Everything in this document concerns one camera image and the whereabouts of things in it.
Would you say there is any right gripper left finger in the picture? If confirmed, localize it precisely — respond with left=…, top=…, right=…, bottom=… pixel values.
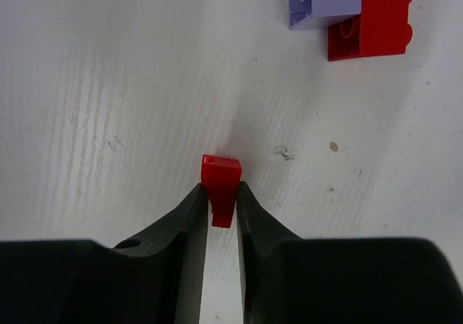
left=1, top=186, right=208, bottom=323

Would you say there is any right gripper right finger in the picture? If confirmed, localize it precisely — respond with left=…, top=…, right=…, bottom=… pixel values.
left=237, top=183, right=462, bottom=323

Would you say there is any red lego bow piece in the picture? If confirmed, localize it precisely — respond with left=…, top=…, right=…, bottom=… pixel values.
left=201, top=154, right=242, bottom=229

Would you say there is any red lego brick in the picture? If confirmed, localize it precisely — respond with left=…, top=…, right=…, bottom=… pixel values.
left=327, top=0, right=413, bottom=61

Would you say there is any small lilac lego brick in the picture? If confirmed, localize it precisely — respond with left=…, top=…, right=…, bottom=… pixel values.
left=289, top=0, right=362, bottom=30

